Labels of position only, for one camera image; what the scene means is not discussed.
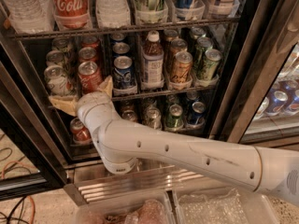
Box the tea bottle white cap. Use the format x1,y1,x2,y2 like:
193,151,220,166
142,31,164,83

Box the front blue pepsi can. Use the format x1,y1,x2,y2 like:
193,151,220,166
113,56,135,90

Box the clear water bottle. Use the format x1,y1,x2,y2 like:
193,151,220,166
3,0,54,34
95,0,131,28

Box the steel fridge bottom grille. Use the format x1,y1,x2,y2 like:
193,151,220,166
64,143,299,207

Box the red coke can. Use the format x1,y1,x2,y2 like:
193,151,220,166
78,47,98,63
78,61,103,94
81,35,100,49

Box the left clear water bottle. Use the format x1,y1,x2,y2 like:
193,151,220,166
3,0,54,34

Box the bottom shelf blue can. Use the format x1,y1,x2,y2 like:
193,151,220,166
187,102,206,125

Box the rear white green can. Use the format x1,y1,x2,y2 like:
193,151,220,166
51,37,74,60

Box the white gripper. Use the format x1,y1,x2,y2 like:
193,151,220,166
49,76,114,125

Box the rear blue can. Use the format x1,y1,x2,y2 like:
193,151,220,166
110,33,126,44

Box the bottom shelf white green can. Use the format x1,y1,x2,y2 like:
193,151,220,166
145,106,162,130

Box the large coca cola bottle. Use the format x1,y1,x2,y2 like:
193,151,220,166
53,0,90,29

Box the fridge left open door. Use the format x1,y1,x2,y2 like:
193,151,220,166
0,21,68,203

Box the right clear plastic bin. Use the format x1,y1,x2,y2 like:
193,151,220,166
173,186,279,224

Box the black cable on floor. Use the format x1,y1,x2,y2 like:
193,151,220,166
0,133,30,224

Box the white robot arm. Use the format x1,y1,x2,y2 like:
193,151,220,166
49,77,299,206

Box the orange cable on floor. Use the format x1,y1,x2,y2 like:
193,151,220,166
0,160,36,224

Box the bottom shelf orange can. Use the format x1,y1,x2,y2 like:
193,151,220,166
121,110,138,122

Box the bottom shelf red can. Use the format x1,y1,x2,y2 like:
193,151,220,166
70,118,92,145

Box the left clear plastic bin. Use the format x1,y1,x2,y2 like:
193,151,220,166
71,189,176,224

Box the front white green can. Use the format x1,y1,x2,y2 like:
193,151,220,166
44,65,74,96

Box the front orange gold can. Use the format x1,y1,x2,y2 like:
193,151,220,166
170,51,192,83

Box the fridge right glass door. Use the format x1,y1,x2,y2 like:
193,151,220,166
211,0,299,151

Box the rear orange gold can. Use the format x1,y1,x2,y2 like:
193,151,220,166
164,29,178,55

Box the clear plastic bin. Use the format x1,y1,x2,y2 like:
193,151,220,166
71,189,176,224
173,186,279,224

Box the orange gold can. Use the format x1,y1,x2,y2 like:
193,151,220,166
167,38,188,71
164,29,178,55
170,51,192,83

